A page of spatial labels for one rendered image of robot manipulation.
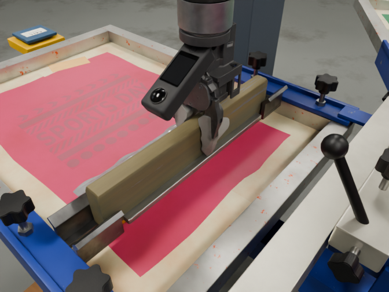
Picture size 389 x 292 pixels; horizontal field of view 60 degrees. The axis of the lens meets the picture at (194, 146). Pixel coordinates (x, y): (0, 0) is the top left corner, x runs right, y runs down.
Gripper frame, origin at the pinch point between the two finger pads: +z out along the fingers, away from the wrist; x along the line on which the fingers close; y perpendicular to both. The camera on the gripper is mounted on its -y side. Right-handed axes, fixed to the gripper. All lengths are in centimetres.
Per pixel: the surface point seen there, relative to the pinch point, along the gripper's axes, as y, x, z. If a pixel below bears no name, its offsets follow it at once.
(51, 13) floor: 164, 373, 101
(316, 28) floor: 328, 110, 101
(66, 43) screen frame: 12, 59, 2
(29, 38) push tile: 9, 75, 4
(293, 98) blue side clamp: 26.3, -4.9, 0.7
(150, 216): -12.8, -2.0, 5.3
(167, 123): 6.4, 13.5, 5.3
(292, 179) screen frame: 5.6, -16.1, 1.8
